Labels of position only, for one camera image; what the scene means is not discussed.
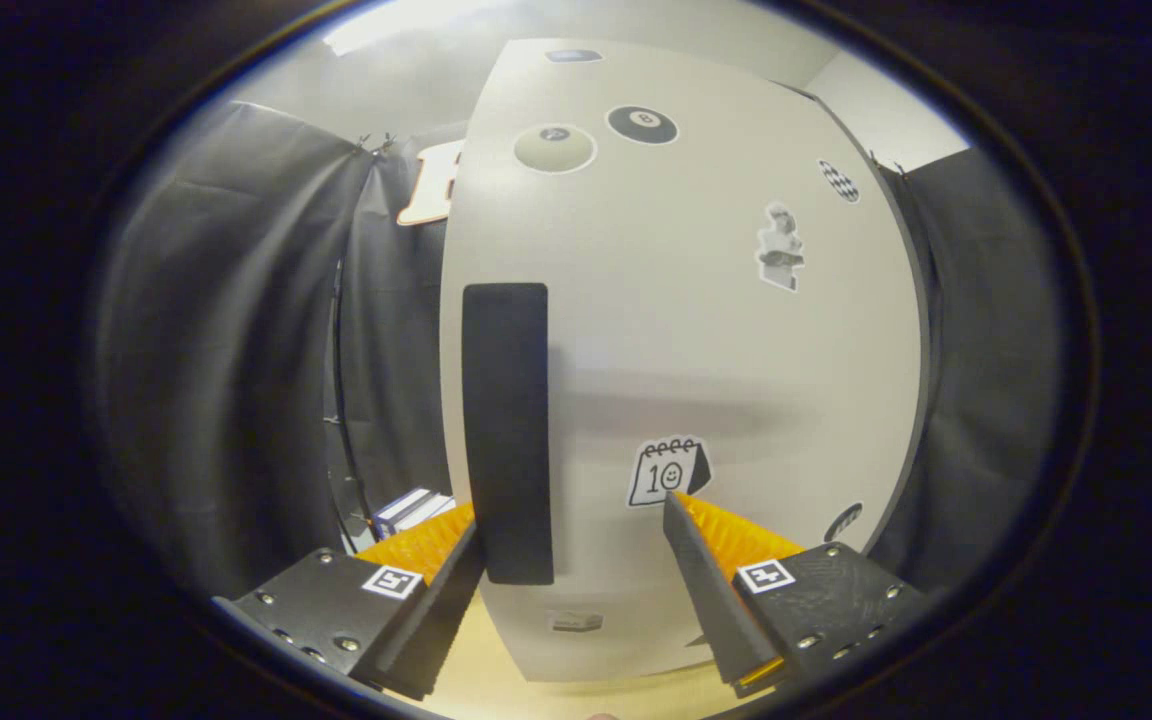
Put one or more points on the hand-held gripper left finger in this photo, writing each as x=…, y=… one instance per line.
x=441, y=620

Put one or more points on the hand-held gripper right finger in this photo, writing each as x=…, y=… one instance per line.
x=716, y=610

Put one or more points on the white cabinet door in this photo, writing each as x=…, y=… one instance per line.
x=686, y=350

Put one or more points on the white book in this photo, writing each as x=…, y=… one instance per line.
x=416, y=510

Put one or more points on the dark blue book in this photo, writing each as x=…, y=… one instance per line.
x=394, y=508

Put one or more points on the black backdrop cloth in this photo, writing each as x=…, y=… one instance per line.
x=216, y=350

